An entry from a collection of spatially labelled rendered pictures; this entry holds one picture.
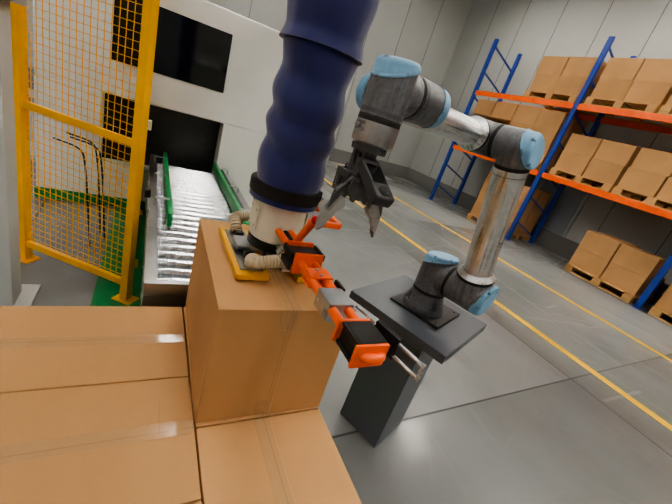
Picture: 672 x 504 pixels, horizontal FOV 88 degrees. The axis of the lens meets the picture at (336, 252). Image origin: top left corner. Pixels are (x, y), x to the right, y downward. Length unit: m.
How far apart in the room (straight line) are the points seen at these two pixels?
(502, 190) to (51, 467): 1.47
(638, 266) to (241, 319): 7.43
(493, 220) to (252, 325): 0.91
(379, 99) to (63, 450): 1.08
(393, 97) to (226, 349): 0.73
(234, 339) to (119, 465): 0.39
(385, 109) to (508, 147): 0.67
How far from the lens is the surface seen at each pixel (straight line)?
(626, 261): 7.96
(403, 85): 0.73
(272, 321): 0.98
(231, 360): 1.03
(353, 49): 1.04
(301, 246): 0.98
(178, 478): 1.10
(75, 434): 1.19
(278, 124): 1.03
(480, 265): 1.46
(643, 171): 8.12
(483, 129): 1.32
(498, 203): 1.35
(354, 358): 0.65
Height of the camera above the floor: 1.46
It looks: 21 degrees down
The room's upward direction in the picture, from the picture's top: 18 degrees clockwise
